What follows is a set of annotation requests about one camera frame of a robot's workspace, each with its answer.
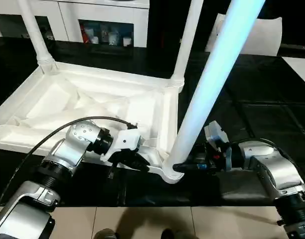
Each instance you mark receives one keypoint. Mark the white plastic table leg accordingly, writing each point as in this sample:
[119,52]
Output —
[187,37]
[212,74]
[35,32]

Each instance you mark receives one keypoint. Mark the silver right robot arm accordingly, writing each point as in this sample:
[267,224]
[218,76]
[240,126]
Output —
[274,169]

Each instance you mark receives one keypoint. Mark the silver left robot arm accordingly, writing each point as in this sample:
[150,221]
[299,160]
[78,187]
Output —
[67,149]

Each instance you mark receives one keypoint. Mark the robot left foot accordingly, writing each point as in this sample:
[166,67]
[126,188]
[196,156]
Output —
[106,234]

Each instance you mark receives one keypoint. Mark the black padded work mat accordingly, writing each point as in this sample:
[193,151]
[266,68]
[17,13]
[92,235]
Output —
[267,99]

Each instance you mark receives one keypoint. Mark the small white jar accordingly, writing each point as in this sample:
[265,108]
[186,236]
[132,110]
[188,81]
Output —
[127,41]
[94,39]

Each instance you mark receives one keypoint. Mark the white jar with blue print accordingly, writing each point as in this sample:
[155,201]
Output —
[112,38]

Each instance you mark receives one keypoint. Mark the white flat board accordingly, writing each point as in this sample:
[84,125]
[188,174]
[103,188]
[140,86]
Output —
[302,69]

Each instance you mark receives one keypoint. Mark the red bottle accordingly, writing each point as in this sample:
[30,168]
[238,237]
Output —
[85,35]

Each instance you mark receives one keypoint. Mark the white cabinet with glass doors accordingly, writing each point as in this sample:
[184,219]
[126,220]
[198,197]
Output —
[70,15]

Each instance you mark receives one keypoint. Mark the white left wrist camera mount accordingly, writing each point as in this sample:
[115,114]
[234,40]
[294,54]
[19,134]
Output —
[125,140]

